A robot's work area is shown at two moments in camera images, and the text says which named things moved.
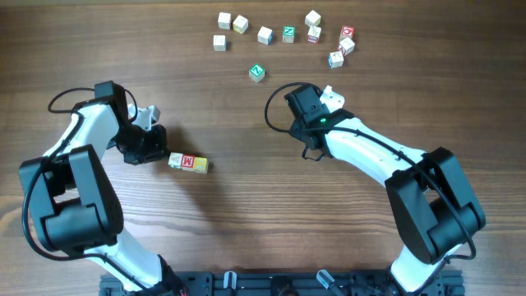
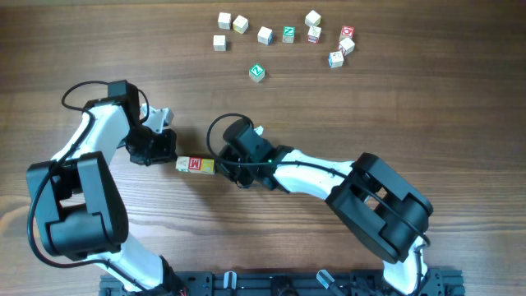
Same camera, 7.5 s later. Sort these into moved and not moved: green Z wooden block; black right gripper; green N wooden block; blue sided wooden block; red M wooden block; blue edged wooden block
Moved: red M wooden block; black right gripper
Not moved: green Z wooden block; blue edged wooden block; blue sided wooden block; green N wooden block
